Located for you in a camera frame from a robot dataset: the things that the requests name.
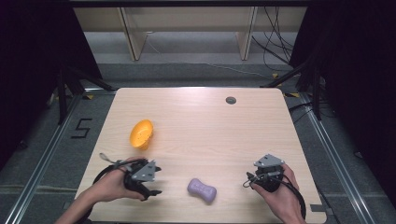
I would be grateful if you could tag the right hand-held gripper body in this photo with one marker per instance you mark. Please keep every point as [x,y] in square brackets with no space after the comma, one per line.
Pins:
[269,177]

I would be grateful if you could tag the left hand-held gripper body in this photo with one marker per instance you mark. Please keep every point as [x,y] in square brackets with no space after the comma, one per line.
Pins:
[144,172]

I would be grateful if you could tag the person's right hand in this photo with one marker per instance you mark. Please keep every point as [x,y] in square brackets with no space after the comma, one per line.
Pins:
[283,199]

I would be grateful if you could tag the person's left hand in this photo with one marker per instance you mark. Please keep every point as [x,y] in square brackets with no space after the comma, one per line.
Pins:
[110,186]

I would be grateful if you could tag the yellow plastic soap dish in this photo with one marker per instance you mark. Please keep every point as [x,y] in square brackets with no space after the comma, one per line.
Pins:
[141,134]

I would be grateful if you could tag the purple soap bar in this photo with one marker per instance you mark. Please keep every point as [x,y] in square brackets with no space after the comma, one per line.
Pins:
[201,190]

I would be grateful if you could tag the yellow black floor tape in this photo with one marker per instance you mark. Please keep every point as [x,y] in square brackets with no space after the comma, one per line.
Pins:
[89,97]
[292,94]
[275,75]

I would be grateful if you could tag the black tripod stand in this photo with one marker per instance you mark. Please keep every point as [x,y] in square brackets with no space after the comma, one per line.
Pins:
[63,93]
[316,90]

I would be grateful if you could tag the black curtain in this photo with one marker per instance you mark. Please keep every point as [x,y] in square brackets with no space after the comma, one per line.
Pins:
[358,93]
[34,77]

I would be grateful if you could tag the beige wooden shelf unit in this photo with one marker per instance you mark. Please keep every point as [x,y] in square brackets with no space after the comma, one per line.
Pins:
[186,18]

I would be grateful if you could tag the grey table corner bracket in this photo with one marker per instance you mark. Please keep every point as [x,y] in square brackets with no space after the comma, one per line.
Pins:
[317,208]

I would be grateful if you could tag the aluminium floor rail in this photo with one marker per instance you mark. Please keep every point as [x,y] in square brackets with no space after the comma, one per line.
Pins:
[40,161]
[337,165]

